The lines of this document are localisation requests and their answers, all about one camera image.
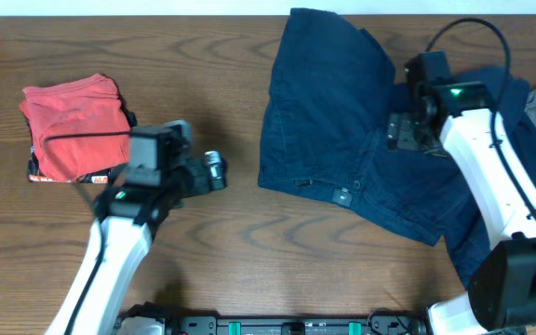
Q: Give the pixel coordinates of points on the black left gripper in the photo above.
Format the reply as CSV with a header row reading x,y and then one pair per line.
x,y
203,184

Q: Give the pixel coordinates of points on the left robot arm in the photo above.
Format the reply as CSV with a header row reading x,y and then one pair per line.
x,y
126,220

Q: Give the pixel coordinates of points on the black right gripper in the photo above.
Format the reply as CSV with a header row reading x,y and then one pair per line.
x,y
402,135

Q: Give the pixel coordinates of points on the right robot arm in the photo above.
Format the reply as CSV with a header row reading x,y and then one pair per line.
x,y
463,121

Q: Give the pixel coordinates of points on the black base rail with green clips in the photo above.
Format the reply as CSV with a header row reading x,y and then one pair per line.
x,y
150,318

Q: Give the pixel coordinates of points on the black folded printed shirt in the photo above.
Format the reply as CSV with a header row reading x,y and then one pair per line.
x,y
34,173

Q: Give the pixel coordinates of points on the dark navy denim shorts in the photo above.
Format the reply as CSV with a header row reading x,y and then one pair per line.
x,y
324,134

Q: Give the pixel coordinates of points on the red folded t-shirt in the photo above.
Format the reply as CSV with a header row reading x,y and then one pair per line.
x,y
77,127

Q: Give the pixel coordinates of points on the dark navy garment pile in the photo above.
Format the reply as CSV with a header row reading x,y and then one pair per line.
x,y
466,236

